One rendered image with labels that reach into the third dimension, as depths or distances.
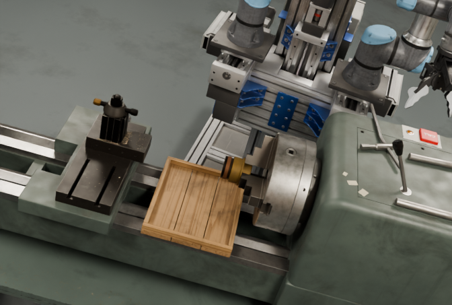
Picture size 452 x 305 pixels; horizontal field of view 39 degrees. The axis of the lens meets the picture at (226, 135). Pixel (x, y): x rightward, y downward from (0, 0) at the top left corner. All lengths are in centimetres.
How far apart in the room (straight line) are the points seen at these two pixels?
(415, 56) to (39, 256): 157
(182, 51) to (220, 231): 269
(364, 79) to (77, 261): 128
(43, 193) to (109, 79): 221
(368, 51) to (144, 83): 210
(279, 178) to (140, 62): 266
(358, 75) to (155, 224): 99
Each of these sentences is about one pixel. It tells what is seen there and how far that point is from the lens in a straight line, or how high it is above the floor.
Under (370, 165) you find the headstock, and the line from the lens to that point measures 203.
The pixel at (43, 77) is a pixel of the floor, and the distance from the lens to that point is 421.
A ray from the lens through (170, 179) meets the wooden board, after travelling 229.
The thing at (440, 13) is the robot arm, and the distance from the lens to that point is 205.
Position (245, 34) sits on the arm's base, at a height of 122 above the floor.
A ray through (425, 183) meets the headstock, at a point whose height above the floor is 125.
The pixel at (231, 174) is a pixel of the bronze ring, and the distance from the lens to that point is 206.
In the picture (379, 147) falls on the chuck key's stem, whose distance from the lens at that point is 209.
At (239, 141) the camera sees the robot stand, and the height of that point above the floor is 21.
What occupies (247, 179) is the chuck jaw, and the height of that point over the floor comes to 110.
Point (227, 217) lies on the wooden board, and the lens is 221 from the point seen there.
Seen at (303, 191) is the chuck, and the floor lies 118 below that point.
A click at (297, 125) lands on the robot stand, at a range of 270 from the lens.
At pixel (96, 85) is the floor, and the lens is 419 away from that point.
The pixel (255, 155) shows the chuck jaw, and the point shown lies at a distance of 208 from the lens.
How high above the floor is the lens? 244
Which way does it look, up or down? 38 degrees down
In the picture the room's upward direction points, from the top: 16 degrees clockwise
